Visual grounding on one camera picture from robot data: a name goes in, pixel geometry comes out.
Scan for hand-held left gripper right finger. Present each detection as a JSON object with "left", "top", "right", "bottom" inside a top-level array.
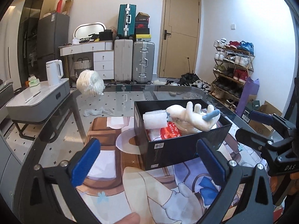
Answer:
[{"left": 196, "top": 138, "right": 274, "bottom": 224}]

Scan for white pen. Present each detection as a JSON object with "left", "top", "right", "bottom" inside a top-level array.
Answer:
[{"left": 24, "top": 91, "right": 41, "bottom": 103}]

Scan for wooden door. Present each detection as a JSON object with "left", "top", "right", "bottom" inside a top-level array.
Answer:
[{"left": 157, "top": 0, "right": 202, "bottom": 78}]

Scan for rows of shelved shoes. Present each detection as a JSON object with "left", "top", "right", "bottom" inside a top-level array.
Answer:
[{"left": 211, "top": 37, "right": 255, "bottom": 111}]

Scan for teal suitcase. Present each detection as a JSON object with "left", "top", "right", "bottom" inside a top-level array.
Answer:
[{"left": 117, "top": 4, "right": 137, "bottom": 39}]

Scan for wooden shoe rack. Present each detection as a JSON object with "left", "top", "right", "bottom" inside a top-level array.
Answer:
[{"left": 210, "top": 38, "right": 255, "bottom": 112}]

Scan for wicker basket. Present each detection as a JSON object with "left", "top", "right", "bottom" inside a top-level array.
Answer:
[{"left": 73, "top": 58, "right": 94, "bottom": 77}]

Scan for beige suitcase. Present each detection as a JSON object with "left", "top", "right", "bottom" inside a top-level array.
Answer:
[{"left": 114, "top": 39, "right": 134, "bottom": 83}]

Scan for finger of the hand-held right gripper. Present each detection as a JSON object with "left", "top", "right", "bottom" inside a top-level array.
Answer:
[
  {"left": 249, "top": 110, "right": 295, "bottom": 136},
  {"left": 235, "top": 127, "right": 292, "bottom": 153}
]

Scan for red balloon packet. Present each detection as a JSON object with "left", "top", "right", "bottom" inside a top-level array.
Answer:
[{"left": 159, "top": 121, "right": 183, "bottom": 140}]

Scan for grey fridge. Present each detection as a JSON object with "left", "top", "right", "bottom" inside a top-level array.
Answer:
[{"left": 37, "top": 12, "right": 70, "bottom": 81}]

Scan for oval mirror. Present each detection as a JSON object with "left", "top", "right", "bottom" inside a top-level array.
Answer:
[{"left": 73, "top": 21, "right": 107, "bottom": 40}]

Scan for black tall cabinet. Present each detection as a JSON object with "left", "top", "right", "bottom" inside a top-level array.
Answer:
[{"left": 17, "top": 0, "right": 59, "bottom": 87}]

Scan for purple rolled mat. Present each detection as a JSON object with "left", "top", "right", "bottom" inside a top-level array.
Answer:
[{"left": 235, "top": 77, "right": 260, "bottom": 118}]

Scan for grey white socks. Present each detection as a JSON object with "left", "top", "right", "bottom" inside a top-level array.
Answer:
[{"left": 84, "top": 107, "right": 115, "bottom": 117}]

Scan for black bag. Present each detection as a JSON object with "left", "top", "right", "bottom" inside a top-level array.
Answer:
[{"left": 98, "top": 29, "right": 113, "bottom": 41}]

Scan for white electric kettle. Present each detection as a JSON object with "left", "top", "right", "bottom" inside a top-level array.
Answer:
[{"left": 45, "top": 59, "right": 64, "bottom": 86}]

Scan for silver suitcase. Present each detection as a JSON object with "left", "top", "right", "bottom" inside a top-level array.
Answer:
[{"left": 132, "top": 40, "right": 155, "bottom": 85}]

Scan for black storage box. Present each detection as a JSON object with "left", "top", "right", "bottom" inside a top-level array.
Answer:
[{"left": 134, "top": 99, "right": 233, "bottom": 171}]

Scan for printed table mat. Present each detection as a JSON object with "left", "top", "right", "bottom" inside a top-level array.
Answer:
[{"left": 77, "top": 115, "right": 285, "bottom": 224}]

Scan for black umbrella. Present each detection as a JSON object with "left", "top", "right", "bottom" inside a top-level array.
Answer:
[{"left": 181, "top": 57, "right": 200, "bottom": 82}]

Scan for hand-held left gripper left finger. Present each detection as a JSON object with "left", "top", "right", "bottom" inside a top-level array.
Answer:
[{"left": 29, "top": 138, "right": 101, "bottom": 224}]

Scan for white plush doll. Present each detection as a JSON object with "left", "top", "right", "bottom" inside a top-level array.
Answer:
[{"left": 165, "top": 101, "right": 221, "bottom": 131}]

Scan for white foam roll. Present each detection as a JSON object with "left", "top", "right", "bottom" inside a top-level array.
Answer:
[{"left": 142, "top": 110, "right": 169, "bottom": 130}]

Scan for pile of loose shoes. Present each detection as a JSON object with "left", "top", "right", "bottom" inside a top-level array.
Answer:
[{"left": 166, "top": 73, "right": 214, "bottom": 96}]

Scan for green tissue box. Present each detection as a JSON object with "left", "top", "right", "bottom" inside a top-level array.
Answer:
[{"left": 27, "top": 76, "right": 40, "bottom": 88}]

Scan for white vanity desk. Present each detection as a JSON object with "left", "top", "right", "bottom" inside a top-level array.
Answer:
[{"left": 59, "top": 41, "right": 115, "bottom": 81}]

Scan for black shoe box red logo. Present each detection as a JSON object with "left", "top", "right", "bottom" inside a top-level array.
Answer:
[{"left": 135, "top": 23, "right": 150, "bottom": 35}]

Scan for person's left hand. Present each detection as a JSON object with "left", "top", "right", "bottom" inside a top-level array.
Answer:
[{"left": 111, "top": 212, "right": 141, "bottom": 224}]

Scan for open cardboard box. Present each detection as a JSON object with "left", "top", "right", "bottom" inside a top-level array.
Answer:
[{"left": 248, "top": 100, "right": 283, "bottom": 137}]

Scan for white bagged quilt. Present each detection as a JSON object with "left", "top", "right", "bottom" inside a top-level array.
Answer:
[{"left": 76, "top": 69, "right": 105, "bottom": 97}]

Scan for grey side table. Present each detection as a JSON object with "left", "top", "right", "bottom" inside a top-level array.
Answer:
[{"left": 5, "top": 77, "right": 71, "bottom": 140}]

